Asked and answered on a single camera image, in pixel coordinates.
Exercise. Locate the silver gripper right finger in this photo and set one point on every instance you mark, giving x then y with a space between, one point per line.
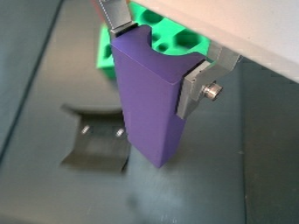
200 83

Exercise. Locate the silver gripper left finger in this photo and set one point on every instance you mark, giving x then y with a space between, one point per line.
118 16

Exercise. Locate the purple arch block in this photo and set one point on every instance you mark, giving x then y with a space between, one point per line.
150 79

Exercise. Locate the black L-shaped fixture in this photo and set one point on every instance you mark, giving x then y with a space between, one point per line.
102 148

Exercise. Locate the green shape-sorter base block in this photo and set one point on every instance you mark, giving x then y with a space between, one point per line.
173 39

